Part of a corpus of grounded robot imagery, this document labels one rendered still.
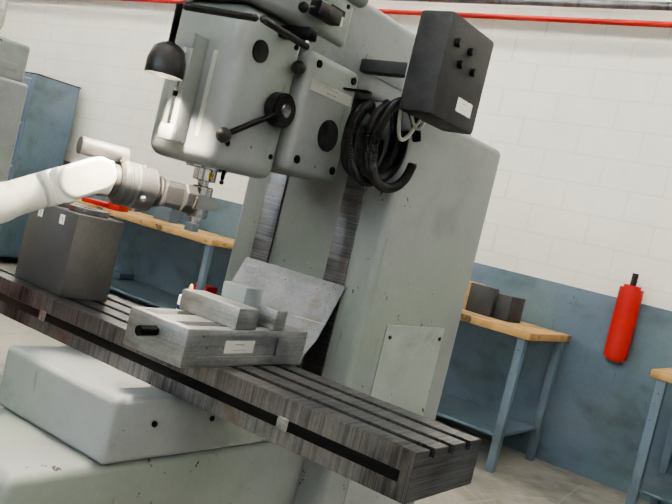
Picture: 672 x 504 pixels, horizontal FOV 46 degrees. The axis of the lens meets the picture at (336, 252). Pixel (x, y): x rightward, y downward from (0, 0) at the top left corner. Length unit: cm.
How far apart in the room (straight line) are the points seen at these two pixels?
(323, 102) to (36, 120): 730
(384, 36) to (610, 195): 390
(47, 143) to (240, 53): 750
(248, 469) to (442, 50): 97
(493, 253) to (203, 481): 443
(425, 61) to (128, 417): 89
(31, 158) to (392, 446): 791
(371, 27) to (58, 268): 88
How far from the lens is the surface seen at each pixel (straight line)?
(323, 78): 173
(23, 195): 151
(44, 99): 894
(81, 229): 182
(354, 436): 127
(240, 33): 157
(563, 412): 567
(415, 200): 189
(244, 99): 158
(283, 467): 188
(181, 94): 158
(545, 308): 570
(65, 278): 183
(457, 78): 169
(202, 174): 164
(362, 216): 185
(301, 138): 169
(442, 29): 166
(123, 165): 158
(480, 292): 533
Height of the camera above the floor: 127
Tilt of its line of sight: 2 degrees down
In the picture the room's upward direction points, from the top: 14 degrees clockwise
